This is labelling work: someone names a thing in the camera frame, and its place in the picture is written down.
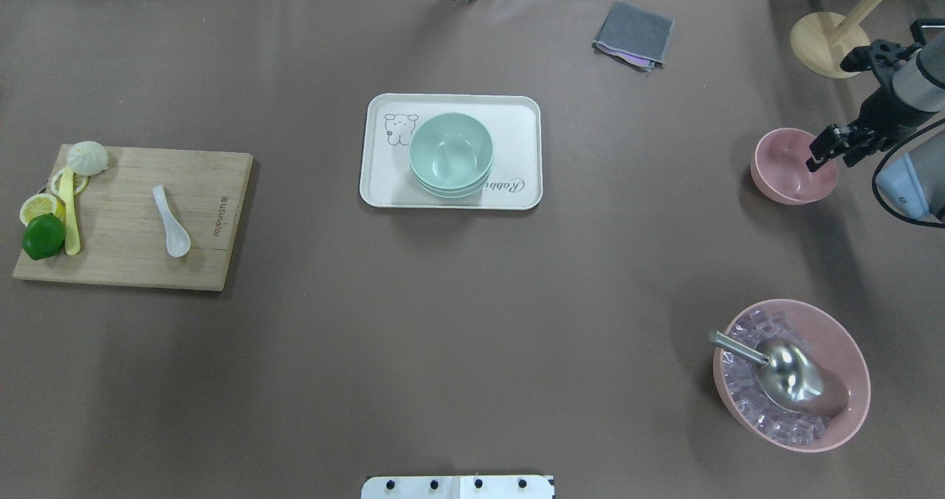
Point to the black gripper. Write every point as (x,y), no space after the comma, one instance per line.
(883,110)

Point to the small pink bowl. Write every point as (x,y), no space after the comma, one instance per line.
(779,170)

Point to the white ceramic spoon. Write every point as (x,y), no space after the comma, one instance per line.
(178,241)

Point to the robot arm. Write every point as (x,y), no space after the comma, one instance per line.
(910,93)

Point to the large pink bowl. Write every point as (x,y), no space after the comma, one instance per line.
(824,339)

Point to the wooden mug tree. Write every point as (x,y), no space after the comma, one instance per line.
(821,40)

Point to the grey folded cloth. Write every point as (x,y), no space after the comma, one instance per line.
(635,36)

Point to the metal ice scoop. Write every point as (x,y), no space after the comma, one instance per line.
(784,373)

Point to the white rabbit tray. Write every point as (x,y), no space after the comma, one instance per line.
(516,181)

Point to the stacked green bowls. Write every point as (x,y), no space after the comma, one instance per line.
(451,154)

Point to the wooden cutting board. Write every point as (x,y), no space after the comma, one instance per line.
(121,231)

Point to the white toy steamed bun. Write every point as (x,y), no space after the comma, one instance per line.
(87,158)

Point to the upper lemon slice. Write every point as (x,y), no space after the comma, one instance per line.
(80,182)

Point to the lemon slice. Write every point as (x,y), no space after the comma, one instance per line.
(80,182)
(40,204)

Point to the green toy lime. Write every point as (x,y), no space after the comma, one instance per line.
(43,237)

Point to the lower lemon slice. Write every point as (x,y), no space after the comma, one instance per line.
(40,204)

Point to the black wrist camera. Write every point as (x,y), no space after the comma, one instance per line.
(883,58)

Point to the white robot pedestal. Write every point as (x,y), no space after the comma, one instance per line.
(459,486)

